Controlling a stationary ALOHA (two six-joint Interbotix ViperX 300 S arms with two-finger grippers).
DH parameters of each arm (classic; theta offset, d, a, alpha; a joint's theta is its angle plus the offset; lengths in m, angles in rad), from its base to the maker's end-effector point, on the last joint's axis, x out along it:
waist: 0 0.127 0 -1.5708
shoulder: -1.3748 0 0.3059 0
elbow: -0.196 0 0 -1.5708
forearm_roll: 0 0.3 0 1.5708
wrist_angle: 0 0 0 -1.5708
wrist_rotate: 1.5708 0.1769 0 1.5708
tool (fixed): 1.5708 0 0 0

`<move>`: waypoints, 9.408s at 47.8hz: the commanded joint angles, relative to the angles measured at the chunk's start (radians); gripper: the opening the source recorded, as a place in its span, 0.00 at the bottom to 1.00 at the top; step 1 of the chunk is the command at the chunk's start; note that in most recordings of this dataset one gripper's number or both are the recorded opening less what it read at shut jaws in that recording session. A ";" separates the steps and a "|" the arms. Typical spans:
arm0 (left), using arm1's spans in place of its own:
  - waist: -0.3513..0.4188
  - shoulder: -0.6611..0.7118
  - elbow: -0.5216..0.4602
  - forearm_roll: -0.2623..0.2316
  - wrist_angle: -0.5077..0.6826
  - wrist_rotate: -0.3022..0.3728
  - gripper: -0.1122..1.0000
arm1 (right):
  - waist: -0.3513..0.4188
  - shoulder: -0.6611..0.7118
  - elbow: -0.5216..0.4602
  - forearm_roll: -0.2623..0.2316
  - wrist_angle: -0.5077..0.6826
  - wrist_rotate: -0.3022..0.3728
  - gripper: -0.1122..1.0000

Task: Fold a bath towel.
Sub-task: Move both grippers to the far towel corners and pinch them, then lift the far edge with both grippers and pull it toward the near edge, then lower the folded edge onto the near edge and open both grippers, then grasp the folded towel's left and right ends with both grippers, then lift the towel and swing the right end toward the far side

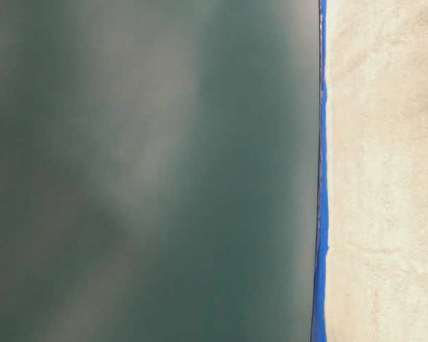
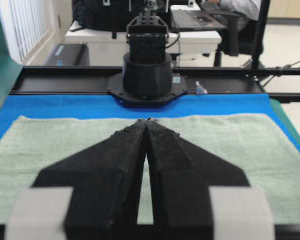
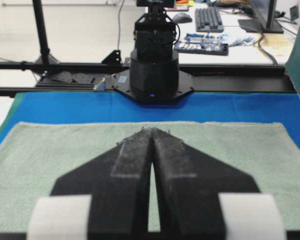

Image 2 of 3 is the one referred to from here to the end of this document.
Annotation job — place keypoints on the seated person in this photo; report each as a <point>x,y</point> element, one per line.
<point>248,9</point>

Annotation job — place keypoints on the black office chair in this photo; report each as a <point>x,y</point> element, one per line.
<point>233,43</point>

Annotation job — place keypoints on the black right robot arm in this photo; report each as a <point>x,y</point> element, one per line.
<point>147,77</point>

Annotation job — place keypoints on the black laptop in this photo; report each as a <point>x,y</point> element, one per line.
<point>195,21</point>

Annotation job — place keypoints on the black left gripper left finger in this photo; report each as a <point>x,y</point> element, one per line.
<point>83,197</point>

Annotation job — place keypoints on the white desk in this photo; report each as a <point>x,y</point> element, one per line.
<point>103,27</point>

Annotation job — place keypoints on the black table frame rail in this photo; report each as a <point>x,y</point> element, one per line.
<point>106,81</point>

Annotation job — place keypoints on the black vertical pole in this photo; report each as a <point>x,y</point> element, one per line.
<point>259,34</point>

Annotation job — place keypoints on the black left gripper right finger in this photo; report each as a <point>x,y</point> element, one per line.
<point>197,195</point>

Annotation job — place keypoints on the pale green bath towel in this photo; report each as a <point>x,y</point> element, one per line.
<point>253,142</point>

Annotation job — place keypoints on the blue table cloth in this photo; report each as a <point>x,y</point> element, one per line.
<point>105,106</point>

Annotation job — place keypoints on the black floor case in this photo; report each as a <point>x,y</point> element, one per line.
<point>67,55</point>

